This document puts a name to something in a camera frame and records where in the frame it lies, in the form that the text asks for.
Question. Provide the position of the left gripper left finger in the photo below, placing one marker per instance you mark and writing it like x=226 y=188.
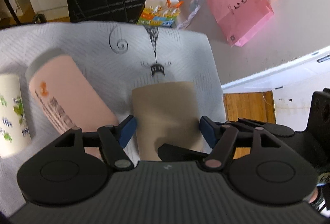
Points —
x=113 y=141

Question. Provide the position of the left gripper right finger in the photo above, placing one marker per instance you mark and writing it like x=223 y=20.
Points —
x=221 y=139

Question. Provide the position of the taupe metal tumbler cup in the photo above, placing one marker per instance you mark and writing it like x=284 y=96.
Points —
x=166 y=113

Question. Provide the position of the pink bottle cup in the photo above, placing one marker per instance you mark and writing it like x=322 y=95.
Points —
x=66 y=97

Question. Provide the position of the white floral paper cup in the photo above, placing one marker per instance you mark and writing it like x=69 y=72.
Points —
x=15 y=135

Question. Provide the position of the grey patterned table cloth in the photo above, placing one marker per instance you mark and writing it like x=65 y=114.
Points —
x=115 y=58

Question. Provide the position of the white door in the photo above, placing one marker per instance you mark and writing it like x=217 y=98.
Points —
x=292 y=85

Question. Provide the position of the pink paper shopping bag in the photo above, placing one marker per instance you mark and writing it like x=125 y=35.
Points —
x=240 y=20

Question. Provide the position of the colourful snack package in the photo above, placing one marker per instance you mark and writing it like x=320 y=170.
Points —
x=160 y=13

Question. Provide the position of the clear plastic bag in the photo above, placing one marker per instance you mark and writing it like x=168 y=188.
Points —
x=188 y=11

